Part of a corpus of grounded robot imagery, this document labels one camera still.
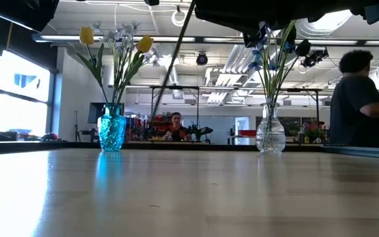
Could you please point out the red dark round object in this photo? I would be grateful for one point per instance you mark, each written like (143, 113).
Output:
(49, 135)

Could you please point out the white flower bunch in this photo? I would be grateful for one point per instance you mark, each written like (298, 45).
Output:
(119, 82)

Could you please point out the blue flower bunch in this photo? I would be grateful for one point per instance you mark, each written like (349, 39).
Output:
(256, 52)

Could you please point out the person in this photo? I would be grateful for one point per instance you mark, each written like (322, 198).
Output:
(354, 108)
(176, 126)

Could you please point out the clear glass vase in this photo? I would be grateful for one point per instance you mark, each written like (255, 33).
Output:
(270, 138)

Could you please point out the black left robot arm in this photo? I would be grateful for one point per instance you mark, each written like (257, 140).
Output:
(18, 11)

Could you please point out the red bin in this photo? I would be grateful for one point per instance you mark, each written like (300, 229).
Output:
(248, 132)

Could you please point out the black tulip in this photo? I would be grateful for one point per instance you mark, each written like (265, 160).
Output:
(303, 47)

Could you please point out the small black robot arm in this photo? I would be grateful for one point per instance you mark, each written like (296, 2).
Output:
(199, 131)

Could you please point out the blue glass vase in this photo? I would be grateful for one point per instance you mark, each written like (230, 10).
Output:
(111, 131)

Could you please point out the red storage shelf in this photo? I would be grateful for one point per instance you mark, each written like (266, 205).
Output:
(160, 123)

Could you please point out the black monitor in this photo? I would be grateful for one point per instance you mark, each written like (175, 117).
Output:
(93, 112)

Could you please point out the yellow tulip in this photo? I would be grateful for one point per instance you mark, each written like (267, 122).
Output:
(145, 44)
(86, 35)

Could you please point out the black ceiling spotlight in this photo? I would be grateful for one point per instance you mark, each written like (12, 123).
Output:
(202, 58)
(314, 58)

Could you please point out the black workbench frame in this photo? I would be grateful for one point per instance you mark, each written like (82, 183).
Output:
(197, 105)
(317, 105)

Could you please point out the thin black stand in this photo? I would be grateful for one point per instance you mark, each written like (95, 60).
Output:
(76, 126)

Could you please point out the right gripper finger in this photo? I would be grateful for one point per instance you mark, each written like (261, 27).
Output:
(292, 34)
(257, 34)

